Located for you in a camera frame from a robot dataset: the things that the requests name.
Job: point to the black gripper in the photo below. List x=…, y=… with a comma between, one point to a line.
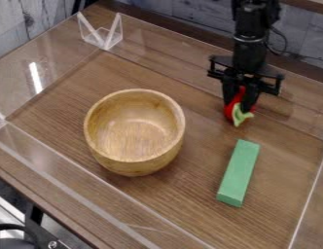
x=244, y=69

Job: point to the black metal table leg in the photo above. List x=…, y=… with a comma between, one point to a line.
x=53, y=236

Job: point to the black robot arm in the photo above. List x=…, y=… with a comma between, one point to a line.
x=254, y=16

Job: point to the red plush fruit green leaf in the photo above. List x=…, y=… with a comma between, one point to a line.
x=232, y=110

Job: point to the green rectangular block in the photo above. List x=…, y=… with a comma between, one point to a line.
x=238, y=172

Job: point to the round wooden bowl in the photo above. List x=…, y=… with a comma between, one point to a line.
x=134, y=129

